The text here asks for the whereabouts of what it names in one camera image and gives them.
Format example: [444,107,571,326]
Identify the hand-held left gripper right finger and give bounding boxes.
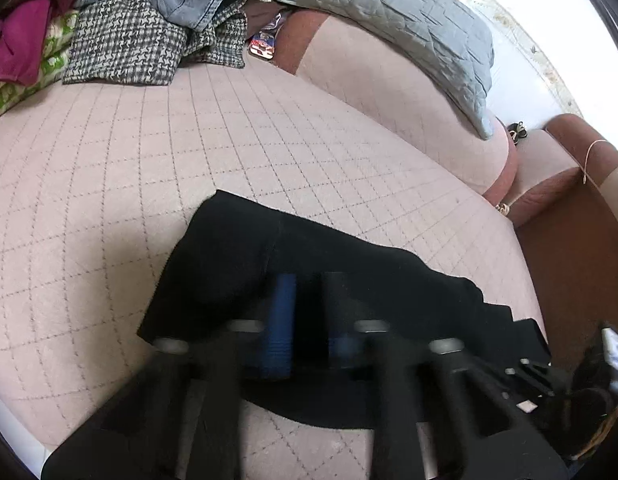
[320,271,570,480]

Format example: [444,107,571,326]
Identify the pink quilted sofa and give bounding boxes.
[0,10,618,467]

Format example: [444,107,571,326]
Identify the houndstooth coat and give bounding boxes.
[62,0,296,86]

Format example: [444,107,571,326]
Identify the black pants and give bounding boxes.
[138,189,550,431]

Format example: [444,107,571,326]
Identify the thin beige cord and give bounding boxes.
[582,139,614,186]

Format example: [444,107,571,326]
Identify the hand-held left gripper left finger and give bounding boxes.
[42,271,296,480]

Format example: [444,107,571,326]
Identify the magenta garment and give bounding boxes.
[0,0,106,86]

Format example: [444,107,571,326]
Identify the green white patterned cloth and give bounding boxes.
[0,10,80,122]

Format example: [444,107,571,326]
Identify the grey quilted pillow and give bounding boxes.
[267,0,496,141]

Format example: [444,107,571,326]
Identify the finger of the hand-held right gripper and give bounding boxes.
[503,357,560,415]

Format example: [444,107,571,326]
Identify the colourful printed packet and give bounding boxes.
[248,11,292,60]

